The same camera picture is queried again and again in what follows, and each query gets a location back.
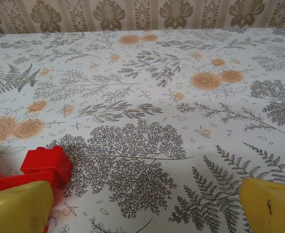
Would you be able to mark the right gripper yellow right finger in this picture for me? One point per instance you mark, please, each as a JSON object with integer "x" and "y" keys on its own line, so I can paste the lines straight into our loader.
{"x": 273, "y": 208}

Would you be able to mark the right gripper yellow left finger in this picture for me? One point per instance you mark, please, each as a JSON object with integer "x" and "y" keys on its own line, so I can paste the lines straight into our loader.
{"x": 16, "y": 208}

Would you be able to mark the floral patterned tablecloth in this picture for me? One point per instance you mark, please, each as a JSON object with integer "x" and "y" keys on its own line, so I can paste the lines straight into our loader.
{"x": 142, "y": 97}

